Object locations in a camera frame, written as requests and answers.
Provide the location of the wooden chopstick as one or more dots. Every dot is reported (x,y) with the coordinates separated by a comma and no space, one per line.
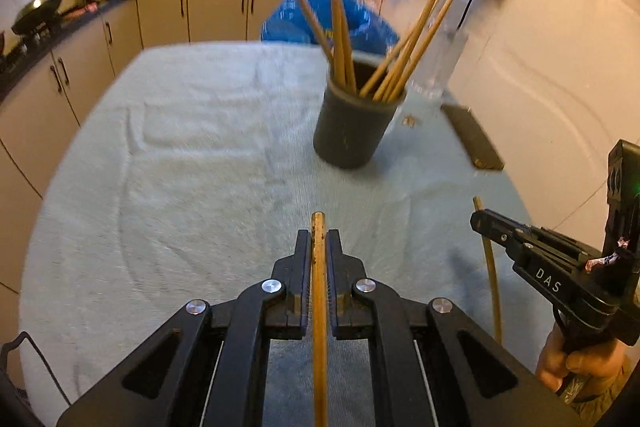
(492,282)
(319,307)
(305,7)
(430,34)

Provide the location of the clear plastic bottle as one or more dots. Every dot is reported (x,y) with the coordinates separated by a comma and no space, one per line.
(440,67)

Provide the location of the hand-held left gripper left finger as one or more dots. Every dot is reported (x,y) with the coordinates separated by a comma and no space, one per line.
(302,267)

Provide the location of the blue plastic bag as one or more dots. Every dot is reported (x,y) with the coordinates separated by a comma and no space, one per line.
(295,19)

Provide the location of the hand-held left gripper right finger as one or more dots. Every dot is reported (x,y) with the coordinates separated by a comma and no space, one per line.
(334,267)

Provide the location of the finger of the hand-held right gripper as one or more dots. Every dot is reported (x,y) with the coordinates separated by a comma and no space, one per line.
(505,234)

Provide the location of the beige base cabinets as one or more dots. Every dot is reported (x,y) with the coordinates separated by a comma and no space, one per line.
(160,17)

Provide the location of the person's right hand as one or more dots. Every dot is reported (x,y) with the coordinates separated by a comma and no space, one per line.
(585,359)

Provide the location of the gas stove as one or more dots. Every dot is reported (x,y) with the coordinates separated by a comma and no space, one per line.
(30,41)

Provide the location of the black wok with lid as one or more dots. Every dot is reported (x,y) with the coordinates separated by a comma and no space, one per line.
(37,7)

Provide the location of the black smartphone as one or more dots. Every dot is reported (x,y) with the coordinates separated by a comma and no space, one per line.
(475,139)

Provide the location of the light teal table cloth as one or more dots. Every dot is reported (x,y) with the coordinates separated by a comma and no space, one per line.
(200,157)

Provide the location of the bunch of wooden chopsticks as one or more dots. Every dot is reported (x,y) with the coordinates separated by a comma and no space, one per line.
(337,32)

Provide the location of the person's right forearm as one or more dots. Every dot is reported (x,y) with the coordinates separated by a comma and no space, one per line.
(607,389)

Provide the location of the small wooden scraps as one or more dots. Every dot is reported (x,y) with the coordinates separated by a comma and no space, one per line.
(410,121)

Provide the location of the black utensil cup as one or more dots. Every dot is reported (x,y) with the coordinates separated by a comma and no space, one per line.
(350,127)

